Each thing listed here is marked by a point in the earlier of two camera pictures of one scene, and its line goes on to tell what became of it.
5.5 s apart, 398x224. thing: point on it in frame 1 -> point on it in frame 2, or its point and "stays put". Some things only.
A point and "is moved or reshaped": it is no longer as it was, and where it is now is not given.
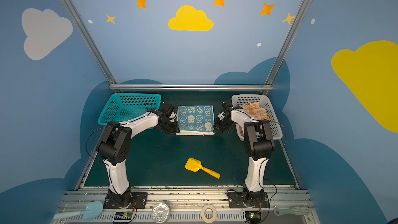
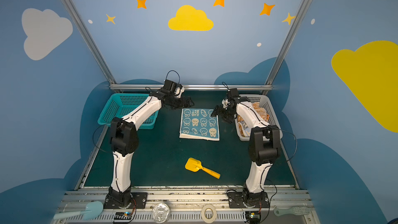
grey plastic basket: (239, 100) stays put
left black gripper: (171, 123) -> (185, 101)
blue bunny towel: (195, 120) is moved or reshaped
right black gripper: (220, 123) -> (220, 110)
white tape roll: (213, 218) stays put
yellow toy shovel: (195, 165) stays put
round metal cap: (161, 213) stays put
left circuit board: (123, 215) stays put
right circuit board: (254, 217) stays put
